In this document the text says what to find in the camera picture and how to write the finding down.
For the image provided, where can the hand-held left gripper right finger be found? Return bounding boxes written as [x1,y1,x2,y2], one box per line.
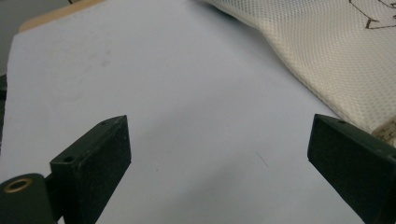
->
[307,113,396,224]

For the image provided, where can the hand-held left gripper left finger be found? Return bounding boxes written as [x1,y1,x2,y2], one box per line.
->
[49,115,133,224]

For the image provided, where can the cream mesh bag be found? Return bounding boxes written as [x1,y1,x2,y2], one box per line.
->
[204,0,396,147]

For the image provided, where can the dark green stand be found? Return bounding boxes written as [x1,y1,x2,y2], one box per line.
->
[0,74,7,153]

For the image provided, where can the white table mat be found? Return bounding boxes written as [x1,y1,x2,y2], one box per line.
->
[0,0,367,224]

